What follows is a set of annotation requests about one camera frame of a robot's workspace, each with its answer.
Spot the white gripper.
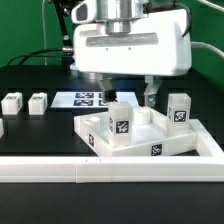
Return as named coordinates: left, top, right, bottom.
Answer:
left=71, top=0, right=192, bottom=107

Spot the white block at left edge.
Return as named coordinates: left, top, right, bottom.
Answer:
left=0, top=118, right=4, bottom=139

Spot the white marker plate with tags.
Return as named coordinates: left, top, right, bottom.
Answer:
left=51, top=92, right=138, bottom=108

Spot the black cable bundle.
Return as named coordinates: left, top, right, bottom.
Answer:
left=7, top=46, right=76, bottom=67

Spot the white thin cable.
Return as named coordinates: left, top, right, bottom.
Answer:
left=41, top=0, right=49, bottom=66

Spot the white L-shaped obstacle fence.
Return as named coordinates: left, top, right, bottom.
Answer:
left=0, top=119, right=224, bottom=183

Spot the white square table top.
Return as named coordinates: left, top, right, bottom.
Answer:
left=74, top=107, right=197, bottom=157

